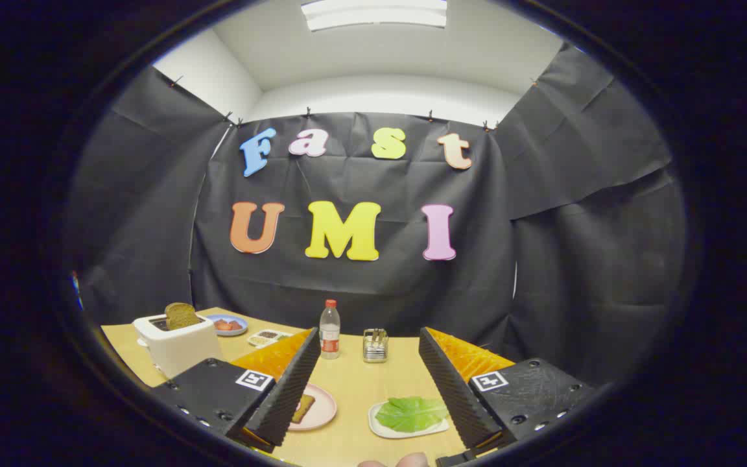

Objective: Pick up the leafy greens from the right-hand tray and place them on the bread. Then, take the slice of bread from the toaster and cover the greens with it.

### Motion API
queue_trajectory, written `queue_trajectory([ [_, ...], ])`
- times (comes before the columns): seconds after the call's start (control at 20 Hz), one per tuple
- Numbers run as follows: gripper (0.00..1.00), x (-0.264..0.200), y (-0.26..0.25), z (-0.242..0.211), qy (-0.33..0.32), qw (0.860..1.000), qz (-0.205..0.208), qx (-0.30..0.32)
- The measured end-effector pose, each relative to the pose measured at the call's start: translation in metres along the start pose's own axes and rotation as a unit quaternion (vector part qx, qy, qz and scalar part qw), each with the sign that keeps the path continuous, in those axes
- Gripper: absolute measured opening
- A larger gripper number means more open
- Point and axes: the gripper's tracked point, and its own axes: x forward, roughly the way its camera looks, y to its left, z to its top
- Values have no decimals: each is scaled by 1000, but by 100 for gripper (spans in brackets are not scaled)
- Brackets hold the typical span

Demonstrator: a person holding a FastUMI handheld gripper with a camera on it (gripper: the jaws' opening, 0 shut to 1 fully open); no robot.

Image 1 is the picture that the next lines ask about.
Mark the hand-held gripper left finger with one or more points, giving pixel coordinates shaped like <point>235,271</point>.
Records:
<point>292,395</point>

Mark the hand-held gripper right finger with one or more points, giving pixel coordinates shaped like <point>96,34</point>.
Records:
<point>451,395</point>

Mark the green lettuce leaf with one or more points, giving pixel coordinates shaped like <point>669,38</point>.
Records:
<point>409,414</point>

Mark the brown toasted bread slice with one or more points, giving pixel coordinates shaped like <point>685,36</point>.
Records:
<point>182,316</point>

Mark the small bread slice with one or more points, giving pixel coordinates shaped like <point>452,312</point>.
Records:
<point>302,408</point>

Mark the pink round plate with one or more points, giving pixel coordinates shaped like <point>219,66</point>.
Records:
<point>321,405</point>

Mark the white sectioned condiment dish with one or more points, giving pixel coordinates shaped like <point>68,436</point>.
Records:
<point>270,337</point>

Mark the clear red-capped water bottle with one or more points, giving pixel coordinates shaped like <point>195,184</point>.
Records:
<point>329,334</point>

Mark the white rounded square plate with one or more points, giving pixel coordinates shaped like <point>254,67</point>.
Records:
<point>380,429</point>

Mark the blue round plate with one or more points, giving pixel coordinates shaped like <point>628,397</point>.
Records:
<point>231,333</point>

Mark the clear cutlery holder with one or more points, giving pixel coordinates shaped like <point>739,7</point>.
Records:
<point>375,351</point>

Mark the red tomato slices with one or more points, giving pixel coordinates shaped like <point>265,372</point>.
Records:
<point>227,325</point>

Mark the white toaster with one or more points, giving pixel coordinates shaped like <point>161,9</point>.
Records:
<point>182,350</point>

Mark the black backdrop cloth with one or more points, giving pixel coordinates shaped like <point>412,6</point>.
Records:
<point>380,292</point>

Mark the ceiling light panel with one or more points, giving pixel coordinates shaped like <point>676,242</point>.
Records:
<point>373,14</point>

